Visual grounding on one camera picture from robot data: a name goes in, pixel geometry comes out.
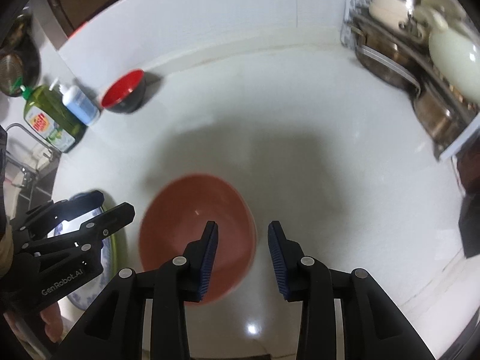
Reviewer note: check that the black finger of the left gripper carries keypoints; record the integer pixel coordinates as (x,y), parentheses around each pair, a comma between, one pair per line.
(90,235)
(39,221)

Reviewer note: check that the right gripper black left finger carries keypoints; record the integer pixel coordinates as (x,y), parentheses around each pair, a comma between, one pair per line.
(112,327)

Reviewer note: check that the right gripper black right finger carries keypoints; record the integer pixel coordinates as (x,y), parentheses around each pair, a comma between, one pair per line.
(373,326)

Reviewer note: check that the pink bowl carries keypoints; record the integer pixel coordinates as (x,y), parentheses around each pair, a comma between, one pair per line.
(178,215)

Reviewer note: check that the red and black bowl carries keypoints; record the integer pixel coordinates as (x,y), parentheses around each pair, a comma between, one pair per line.
(126,94)

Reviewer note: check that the small blue floral plate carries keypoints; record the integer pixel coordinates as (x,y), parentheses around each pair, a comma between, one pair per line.
(99,265)

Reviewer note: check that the chrome kitchen faucet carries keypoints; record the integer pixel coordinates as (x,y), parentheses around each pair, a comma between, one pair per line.
(31,163)

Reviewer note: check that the left human hand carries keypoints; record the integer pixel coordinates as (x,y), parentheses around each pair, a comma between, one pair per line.
(51,318)

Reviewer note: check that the green plate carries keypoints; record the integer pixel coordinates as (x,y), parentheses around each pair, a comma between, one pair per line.
(115,242)

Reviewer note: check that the green dish soap bottle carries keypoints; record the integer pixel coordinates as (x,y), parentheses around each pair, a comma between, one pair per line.
(49,118)

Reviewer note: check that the white blue pump bottle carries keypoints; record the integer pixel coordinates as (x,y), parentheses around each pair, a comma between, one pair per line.
(76,101)

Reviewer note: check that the black box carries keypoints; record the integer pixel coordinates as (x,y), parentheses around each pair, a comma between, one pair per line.
(469,225)

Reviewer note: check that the black frying pan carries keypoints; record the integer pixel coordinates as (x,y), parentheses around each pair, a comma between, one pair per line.
(20,60)

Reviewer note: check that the dark sauce jar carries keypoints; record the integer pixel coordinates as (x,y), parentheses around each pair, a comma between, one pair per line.
(468,166)

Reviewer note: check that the lower stainless steel pot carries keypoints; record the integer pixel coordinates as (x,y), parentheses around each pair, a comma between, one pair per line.
(441,122)

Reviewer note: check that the stainless steel pot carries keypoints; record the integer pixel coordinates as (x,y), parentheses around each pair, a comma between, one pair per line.
(441,122)
(384,58)

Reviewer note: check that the upper stainless steel pot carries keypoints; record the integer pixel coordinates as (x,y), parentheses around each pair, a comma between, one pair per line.
(384,58)

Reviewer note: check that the cream ceramic teapot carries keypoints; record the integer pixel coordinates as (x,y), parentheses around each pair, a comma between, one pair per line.
(454,49)

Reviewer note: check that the cream enamel pot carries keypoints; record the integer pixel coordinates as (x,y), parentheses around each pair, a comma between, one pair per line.
(389,12)

